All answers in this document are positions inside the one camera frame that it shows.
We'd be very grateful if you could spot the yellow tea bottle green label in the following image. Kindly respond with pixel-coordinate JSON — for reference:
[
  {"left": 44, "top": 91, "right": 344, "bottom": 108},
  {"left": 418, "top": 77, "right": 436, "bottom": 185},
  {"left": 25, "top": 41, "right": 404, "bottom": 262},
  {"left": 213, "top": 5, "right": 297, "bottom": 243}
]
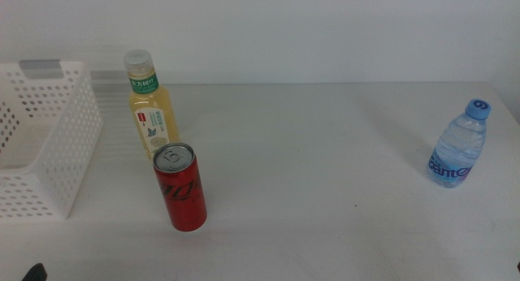
[{"left": 123, "top": 49, "right": 180, "bottom": 162}]

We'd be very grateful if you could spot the red soda can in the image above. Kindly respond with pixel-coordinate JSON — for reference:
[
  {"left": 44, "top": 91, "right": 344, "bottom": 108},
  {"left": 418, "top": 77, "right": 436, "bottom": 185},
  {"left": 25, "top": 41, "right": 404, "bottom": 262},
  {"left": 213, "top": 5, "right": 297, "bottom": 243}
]
[{"left": 153, "top": 142, "right": 208, "bottom": 232}]

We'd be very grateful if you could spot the white perforated plastic basket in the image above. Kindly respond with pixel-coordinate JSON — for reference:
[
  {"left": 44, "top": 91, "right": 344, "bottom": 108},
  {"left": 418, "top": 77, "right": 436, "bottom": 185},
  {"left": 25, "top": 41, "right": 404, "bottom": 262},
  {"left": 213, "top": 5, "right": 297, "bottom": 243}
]
[{"left": 0, "top": 60, "right": 103, "bottom": 221}]

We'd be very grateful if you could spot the clear water bottle blue cap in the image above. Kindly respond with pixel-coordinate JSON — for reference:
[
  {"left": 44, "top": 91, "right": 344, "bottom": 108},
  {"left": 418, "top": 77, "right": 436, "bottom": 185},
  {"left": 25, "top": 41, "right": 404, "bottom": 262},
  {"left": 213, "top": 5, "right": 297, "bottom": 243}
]
[{"left": 427, "top": 98, "right": 492, "bottom": 189}]

